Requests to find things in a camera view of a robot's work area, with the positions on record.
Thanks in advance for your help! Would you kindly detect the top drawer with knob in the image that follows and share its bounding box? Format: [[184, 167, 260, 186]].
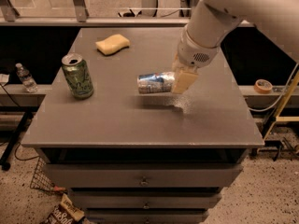
[[43, 163, 242, 188]]

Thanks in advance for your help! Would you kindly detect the metal rail frame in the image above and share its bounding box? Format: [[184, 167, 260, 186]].
[[0, 0, 255, 28]]

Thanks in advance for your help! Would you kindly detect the snack chip bag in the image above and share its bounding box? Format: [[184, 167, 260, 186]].
[[39, 194, 85, 224]]

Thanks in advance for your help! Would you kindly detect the yellow stand frame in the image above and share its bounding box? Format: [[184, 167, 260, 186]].
[[262, 71, 299, 140]]

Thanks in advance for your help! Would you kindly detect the bottom drawer with knob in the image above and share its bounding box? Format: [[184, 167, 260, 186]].
[[86, 209, 208, 224]]

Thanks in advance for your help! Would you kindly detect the silver blue redbull can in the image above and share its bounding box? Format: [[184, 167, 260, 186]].
[[137, 72, 175, 94]]

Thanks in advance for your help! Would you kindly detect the green soda can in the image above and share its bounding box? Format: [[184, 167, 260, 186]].
[[62, 53, 93, 99]]

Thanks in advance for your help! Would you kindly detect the drawer with knob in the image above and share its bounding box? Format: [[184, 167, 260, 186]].
[[43, 163, 242, 188], [68, 189, 221, 209], [86, 209, 208, 224]]

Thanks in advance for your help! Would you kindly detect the clear plastic water bottle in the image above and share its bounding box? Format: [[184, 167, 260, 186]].
[[16, 63, 38, 93]]

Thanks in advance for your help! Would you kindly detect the wire mesh basket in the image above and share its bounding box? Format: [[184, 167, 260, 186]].
[[30, 158, 66, 194]]

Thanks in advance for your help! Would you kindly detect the grey drawer cabinet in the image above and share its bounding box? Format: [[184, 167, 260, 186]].
[[21, 26, 265, 224]]

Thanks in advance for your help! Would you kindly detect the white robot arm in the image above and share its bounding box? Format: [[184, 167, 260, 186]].
[[171, 0, 299, 94]]

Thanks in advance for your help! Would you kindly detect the middle drawer with knob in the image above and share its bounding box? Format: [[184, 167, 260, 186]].
[[68, 189, 221, 209]]

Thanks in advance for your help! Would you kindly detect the roll of tape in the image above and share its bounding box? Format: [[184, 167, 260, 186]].
[[254, 79, 273, 94]]

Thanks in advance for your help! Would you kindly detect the black cable on floor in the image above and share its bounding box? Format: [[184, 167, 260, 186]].
[[0, 83, 40, 162]]

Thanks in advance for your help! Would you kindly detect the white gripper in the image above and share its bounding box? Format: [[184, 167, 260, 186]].
[[171, 25, 219, 94]]

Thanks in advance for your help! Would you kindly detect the yellow sponge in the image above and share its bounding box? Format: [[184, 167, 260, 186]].
[[95, 34, 130, 56]]

